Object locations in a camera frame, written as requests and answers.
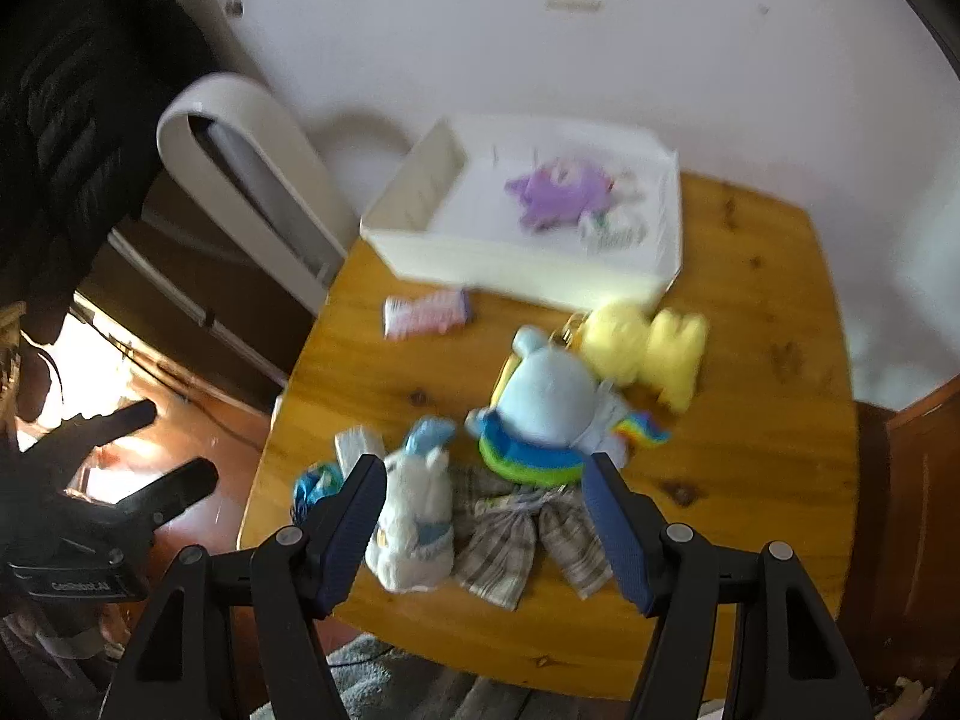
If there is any black padded jacket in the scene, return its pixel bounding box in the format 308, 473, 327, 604
2, 0, 215, 343

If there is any white bear plush toy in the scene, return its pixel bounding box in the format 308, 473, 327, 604
364, 416, 455, 593

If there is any yellow plush toy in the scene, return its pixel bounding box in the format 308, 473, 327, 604
574, 302, 709, 415

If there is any wooden cabinet door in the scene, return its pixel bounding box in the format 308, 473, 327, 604
839, 379, 958, 683

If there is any pink tissue packet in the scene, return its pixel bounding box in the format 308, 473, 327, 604
382, 289, 472, 340

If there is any small white cube box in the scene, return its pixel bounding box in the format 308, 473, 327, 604
334, 426, 386, 476

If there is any white plastic storage bin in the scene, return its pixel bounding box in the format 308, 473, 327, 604
361, 114, 683, 310

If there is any purple plush toy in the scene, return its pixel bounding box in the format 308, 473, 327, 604
505, 158, 646, 231

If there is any wooden bedside table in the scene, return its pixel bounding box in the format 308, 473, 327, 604
238, 176, 859, 699

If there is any blue rainbow plush toy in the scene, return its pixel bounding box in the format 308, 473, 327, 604
466, 325, 669, 488

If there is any plaid fabric bow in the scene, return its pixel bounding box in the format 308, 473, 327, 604
452, 466, 612, 611

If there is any white green medicine box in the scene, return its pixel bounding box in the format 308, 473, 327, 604
578, 205, 647, 252

